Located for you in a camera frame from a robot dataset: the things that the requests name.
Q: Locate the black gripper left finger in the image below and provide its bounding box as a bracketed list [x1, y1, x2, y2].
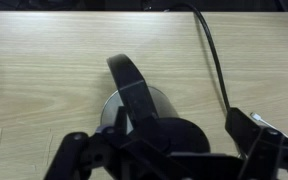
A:
[43, 105, 172, 180]

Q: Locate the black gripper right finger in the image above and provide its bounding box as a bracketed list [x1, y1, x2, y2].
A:
[224, 107, 288, 180]

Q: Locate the black power cable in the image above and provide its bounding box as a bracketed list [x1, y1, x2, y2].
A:
[163, 2, 232, 113]

